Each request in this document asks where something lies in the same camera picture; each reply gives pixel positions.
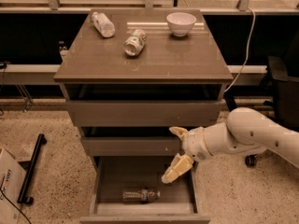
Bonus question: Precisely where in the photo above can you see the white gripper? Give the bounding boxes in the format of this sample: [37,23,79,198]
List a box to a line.
[162,126,212,184]

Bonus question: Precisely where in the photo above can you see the clear water bottle red label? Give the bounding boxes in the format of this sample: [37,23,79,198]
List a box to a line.
[122,187,160,203]

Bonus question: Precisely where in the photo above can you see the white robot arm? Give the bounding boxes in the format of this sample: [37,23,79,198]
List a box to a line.
[162,107,299,184]

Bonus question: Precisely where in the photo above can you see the grey bottom drawer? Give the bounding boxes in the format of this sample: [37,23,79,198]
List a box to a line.
[80,156,209,224]

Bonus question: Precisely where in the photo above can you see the grey drawer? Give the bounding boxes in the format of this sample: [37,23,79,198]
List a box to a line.
[81,137,185,157]
[66,101,221,127]
[80,156,209,224]

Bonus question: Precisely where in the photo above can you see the grey middle drawer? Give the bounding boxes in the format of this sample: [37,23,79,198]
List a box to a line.
[81,137,185,157]

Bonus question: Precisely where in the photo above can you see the grey drawer cabinet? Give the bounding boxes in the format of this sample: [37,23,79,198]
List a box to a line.
[53,8,234,224]

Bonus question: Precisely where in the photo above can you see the grey top drawer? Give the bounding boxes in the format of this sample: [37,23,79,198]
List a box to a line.
[66,101,221,127]

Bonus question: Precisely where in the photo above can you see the clear plastic bottle white label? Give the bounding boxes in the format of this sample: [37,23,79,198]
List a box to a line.
[92,12,115,38]

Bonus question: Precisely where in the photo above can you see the small bottle behind cabinet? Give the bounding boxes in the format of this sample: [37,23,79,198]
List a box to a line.
[59,41,68,60]

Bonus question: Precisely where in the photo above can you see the green labelled can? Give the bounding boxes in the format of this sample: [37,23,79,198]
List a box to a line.
[123,29,147,56]

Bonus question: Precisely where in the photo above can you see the black office chair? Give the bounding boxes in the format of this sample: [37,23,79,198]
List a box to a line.
[227,33,299,167]

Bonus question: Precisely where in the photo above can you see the white bowl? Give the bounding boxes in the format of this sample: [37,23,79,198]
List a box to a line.
[166,12,196,36]

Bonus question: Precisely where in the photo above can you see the cardboard box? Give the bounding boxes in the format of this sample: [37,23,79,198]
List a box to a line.
[0,149,26,224]

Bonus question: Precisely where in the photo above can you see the white cable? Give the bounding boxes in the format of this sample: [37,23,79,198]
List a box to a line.
[223,7,256,93]

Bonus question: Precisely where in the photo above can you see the black cable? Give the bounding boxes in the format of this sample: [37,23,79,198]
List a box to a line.
[0,193,31,224]

